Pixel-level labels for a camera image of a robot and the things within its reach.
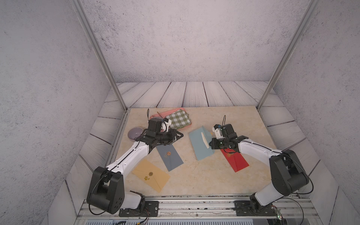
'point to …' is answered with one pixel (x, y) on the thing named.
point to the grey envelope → (169, 155)
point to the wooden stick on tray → (160, 115)
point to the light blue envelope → (200, 138)
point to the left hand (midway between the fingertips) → (183, 136)
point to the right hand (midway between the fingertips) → (210, 143)
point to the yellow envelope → (151, 175)
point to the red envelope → (236, 159)
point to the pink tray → (163, 114)
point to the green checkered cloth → (179, 119)
